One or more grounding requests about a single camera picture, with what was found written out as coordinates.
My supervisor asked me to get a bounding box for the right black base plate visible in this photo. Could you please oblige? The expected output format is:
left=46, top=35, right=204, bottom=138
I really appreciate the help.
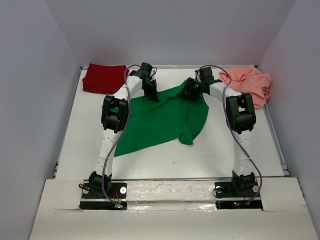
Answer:
left=212, top=181, right=263, bottom=210

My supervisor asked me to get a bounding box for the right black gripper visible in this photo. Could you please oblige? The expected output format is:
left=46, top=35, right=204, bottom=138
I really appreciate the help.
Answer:
left=178, top=77, right=204, bottom=101

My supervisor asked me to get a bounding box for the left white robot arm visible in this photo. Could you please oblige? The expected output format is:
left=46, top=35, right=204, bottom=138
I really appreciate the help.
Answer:
left=88, top=62, right=159, bottom=199

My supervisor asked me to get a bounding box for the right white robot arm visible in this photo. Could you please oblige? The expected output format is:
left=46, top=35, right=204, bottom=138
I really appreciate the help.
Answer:
left=179, top=65, right=258, bottom=199

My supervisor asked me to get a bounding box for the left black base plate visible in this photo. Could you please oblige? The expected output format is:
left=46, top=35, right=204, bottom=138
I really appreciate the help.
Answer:
left=78, top=181, right=128, bottom=211

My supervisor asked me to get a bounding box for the pink crumpled t shirt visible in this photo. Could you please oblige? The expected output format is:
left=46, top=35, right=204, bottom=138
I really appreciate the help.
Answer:
left=225, top=66, right=273, bottom=109

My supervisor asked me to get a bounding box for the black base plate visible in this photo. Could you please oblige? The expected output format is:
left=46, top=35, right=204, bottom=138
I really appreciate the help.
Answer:
left=78, top=181, right=128, bottom=211
left=212, top=181, right=263, bottom=210

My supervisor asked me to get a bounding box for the green t shirt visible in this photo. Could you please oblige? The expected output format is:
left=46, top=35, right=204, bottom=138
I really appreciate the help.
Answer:
left=114, top=83, right=209, bottom=157

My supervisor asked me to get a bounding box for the red folded t shirt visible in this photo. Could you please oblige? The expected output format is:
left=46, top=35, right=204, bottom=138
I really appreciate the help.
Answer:
left=82, top=63, right=127, bottom=95

